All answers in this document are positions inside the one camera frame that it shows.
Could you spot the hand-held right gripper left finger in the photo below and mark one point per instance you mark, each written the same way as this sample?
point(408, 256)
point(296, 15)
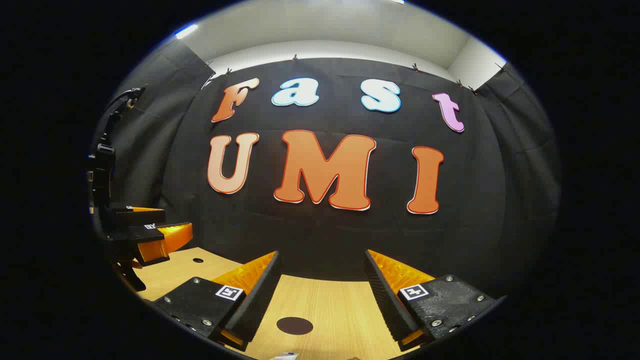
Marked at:
point(260, 300)

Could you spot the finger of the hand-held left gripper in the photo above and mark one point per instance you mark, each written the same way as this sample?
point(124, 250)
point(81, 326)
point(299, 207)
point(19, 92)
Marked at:
point(137, 216)
point(165, 240)

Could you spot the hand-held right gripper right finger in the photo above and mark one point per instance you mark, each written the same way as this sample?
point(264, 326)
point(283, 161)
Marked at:
point(385, 300)

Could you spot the dark round coaster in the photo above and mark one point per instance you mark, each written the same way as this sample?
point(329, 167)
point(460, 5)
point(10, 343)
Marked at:
point(295, 325)

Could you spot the white toothpaste tube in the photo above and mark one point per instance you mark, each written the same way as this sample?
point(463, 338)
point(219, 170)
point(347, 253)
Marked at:
point(285, 356)

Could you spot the wooden desktop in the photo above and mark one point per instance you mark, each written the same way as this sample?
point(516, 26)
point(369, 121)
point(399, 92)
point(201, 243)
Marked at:
point(320, 300)

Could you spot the black backdrop cloth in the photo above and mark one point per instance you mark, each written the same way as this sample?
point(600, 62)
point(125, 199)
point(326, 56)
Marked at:
point(325, 235)

